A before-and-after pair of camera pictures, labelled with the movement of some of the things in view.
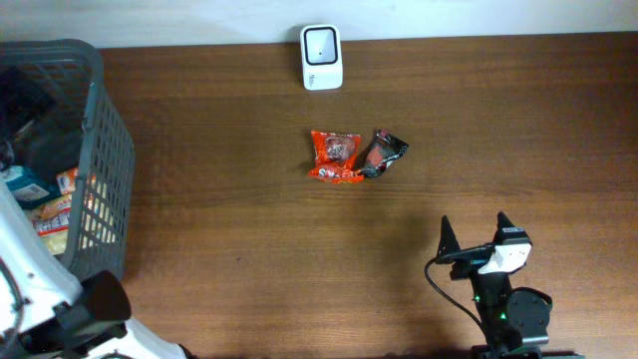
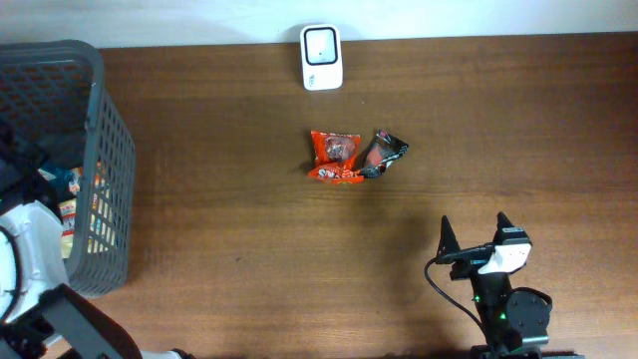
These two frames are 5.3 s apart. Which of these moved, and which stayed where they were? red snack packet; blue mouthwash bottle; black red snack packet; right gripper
Moved: blue mouthwash bottle
Stayed: black red snack packet; right gripper; red snack packet
